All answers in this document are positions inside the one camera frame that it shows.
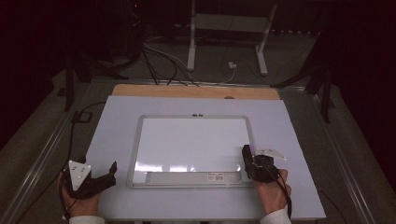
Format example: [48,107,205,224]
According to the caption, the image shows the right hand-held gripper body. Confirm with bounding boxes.
[250,147,288,184]

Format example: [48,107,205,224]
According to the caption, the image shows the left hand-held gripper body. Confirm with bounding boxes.
[63,160,107,201]

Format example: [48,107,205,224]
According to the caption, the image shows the black and purple whiteboard eraser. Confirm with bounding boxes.
[241,144,258,179]

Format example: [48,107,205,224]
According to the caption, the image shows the silver framed whiteboard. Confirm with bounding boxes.
[126,113,262,189]

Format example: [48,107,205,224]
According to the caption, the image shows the person's right hand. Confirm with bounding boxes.
[253,168,293,216]

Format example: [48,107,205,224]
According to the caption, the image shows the person's left hand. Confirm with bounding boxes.
[58,172,102,218]

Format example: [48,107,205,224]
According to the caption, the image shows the large white table sheet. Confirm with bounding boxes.
[85,94,327,222]

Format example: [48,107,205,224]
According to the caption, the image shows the black tripod stand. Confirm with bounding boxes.
[64,50,130,112]
[270,34,335,124]

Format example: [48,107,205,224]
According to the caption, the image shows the white metal stand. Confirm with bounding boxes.
[186,0,278,77]

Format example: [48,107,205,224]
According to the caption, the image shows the dark power strip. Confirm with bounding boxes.
[270,28,320,35]

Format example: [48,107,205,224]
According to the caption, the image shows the dark equipment rack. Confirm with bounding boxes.
[122,0,148,63]

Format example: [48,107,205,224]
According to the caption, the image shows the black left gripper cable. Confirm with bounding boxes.
[58,101,107,220]

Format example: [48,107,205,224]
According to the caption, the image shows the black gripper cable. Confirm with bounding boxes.
[58,101,107,220]
[273,169,294,218]

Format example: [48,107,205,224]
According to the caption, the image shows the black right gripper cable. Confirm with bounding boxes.
[273,169,294,218]

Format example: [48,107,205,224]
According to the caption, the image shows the aluminium floor rail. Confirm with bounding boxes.
[0,81,94,224]
[309,91,376,224]

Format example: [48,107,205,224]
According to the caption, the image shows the black floor cables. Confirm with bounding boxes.
[141,46,200,88]

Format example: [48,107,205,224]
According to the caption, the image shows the white floor cable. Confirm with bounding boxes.
[143,35,237,86]

